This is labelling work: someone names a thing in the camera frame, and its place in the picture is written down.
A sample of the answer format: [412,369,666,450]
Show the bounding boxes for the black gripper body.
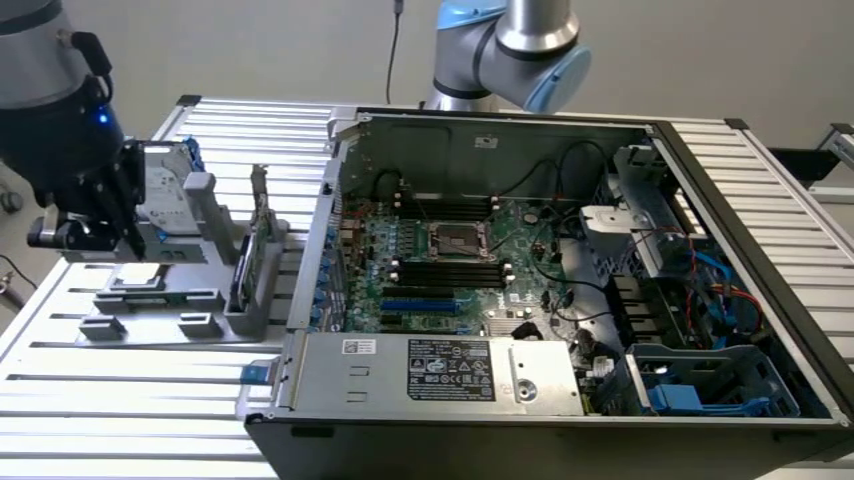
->
[0,101,129,212]

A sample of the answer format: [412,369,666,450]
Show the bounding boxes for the CPU socket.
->
[414,219,496,261]

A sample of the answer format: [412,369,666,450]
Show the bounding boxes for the blue case latch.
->
[239,363,276,387]

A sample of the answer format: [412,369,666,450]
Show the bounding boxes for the green RAM stick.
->
[119,293,223,307]

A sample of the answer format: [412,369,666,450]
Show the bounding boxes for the green motherboard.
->
[332,192,588,346]

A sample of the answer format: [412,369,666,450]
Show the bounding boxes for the blue wire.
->
[690,248,735,346]

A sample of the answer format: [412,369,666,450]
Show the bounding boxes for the black RAM slot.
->
[391,259,514,268]
[391,272,514,281]
[398,191,500,200]
[391,278,515,288]
[398,198,500,207]
[391,266,514,275]
[398,210,500,220]
[398,204,500,213]

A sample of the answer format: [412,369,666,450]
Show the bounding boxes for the thin black cable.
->
[0,253,41,304]

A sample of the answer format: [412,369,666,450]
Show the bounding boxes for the grey parts rack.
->
[75,172,292,347]

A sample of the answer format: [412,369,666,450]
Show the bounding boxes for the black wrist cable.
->
[68,31,116,104]

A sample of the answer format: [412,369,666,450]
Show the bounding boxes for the long black looped wire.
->
[498,141,619,202]

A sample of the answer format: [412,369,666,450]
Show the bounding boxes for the red wire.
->
[723,284,763,342]

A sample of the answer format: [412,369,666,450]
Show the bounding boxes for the blue expansion slot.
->
[378,298,464,312]

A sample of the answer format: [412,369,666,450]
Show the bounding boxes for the grey hanging cable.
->
[384,0,407,103]

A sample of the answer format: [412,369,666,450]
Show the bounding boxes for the thin black wire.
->
[546,277,626,321]

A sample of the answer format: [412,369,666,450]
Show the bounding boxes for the black expansion slot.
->
[380,312,464,327]
[380,287,463,300]

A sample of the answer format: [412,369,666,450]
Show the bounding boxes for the aluminium frame rail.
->
[766,121,854,204]

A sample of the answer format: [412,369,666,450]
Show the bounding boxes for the silver drive cage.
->
[578,143,710,277]

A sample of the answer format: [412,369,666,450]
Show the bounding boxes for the short black looped wire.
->
[372,168,403,201]

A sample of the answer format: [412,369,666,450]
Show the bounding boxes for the silver cylindrical bracket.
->
[25,215,75,250]

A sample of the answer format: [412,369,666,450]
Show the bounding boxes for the green graphics card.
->
[230,164,283,312]

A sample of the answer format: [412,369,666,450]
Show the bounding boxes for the black open PC case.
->
[242,106,854,480]

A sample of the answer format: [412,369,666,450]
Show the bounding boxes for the silver power supply unit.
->
[284,331,590,417]

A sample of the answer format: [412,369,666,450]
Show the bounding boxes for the disk bay with blue latch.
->
[623,341,803,419]

